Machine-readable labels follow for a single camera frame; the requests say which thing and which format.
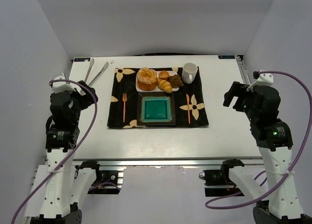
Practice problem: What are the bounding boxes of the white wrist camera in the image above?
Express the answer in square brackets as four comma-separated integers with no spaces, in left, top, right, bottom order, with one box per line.
[50,73,77,93]
[247,70,273,92]

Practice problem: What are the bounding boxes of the black floral placemat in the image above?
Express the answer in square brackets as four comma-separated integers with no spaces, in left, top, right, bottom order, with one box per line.
[107,68,209,129]

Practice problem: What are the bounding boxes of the white rectangular bread plate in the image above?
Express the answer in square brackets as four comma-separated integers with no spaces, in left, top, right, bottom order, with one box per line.
[136,71,180,93]

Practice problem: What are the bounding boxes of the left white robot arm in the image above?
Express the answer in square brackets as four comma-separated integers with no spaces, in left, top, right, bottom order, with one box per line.
[30,78,98,224]

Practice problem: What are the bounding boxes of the orange plastic knife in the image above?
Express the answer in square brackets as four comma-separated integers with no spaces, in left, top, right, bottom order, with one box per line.
[186,94,191,124]

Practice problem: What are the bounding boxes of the teal square plate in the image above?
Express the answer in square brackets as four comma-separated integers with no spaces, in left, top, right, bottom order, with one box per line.
[137,92,176,126]

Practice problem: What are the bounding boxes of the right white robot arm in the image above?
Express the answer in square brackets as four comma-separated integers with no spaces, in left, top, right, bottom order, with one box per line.
[223,82,312,224]

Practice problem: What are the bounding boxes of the croissant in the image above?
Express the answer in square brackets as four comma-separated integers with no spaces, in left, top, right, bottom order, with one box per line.
[157,79,173,93]

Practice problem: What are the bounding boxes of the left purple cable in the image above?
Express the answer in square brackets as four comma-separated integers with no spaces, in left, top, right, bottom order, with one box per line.
[11,79,98,224]

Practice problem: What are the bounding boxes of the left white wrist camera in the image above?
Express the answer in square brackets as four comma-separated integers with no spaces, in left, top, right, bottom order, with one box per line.
[50,73,77,93]

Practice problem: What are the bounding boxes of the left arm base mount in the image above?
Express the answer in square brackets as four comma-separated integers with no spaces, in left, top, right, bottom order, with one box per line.
[74,160,121,195]

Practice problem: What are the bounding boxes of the orange plastic fork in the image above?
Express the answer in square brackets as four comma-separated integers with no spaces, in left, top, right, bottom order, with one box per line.
[122,93,127,123]

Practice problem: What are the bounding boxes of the metal serving tongs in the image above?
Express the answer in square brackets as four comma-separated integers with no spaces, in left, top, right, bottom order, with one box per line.
[84,58,109,86]

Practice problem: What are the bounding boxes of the white mug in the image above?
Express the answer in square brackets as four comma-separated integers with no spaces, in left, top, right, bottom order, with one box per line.
[182,62,198,84]

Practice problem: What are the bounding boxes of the large sugared ring bread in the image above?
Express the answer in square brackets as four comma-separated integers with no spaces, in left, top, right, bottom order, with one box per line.
[136,67,158,91]

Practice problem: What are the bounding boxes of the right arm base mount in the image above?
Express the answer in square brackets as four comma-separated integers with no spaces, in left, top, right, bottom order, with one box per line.
[198,159,245,197]

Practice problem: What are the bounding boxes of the small round bun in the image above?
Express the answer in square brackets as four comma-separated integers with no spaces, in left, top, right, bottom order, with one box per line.
[158,71,170,80]

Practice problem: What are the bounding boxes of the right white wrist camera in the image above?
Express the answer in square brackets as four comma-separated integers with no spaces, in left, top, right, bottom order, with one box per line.
[247,70,273,92]

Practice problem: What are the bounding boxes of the brown chocolate muffin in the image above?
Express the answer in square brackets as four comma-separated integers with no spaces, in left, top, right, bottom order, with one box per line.
[169,74,184,88]

